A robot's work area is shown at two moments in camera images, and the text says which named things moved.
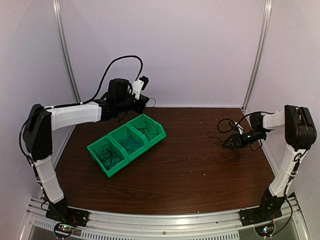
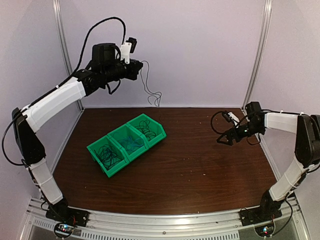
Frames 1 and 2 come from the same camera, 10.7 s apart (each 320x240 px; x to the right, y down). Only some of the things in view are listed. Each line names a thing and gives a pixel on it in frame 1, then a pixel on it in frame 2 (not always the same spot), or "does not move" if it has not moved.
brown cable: x=211 y=135 to x=152 y=94
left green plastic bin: x=108 y=155 does not move
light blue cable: x=131 y=143 does not move
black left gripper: x=143 y=100 to x=136 y=66
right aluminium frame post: x=260 y=52 does not move
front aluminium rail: x=167 y=225 does not move
